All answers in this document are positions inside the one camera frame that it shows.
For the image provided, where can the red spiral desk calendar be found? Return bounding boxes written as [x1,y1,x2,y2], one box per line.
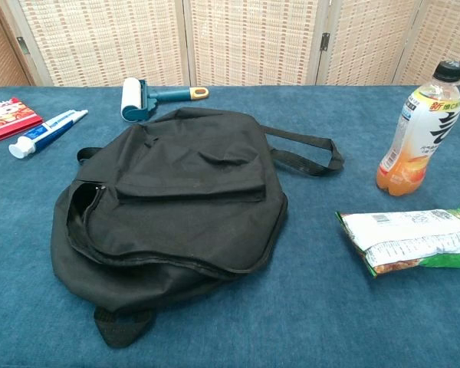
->
[0,97,44,147]

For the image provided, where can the teal lint roller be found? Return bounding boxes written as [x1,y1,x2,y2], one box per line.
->
[120,77,210,123]

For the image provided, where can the blue table cloth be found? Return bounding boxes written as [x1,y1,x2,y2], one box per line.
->
[0,84,460,368]

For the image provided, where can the green white snack packet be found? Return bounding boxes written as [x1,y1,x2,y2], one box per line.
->
[335,202,460,279]

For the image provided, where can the orange drink bottle black cap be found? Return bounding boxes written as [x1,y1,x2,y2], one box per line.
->
[376,60,460,197]

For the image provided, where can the blue white toothpaste tube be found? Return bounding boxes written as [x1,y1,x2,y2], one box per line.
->
[8,109,89,159]

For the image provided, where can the black fabric backpack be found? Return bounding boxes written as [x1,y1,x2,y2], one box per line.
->
[50,107,346,349]

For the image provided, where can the woven folding screen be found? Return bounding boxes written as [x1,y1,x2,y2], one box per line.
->
[0,0,460,93]

